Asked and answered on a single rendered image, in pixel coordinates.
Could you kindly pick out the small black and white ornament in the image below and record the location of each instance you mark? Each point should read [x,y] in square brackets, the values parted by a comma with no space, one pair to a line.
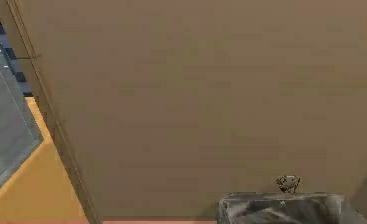
[287,184]

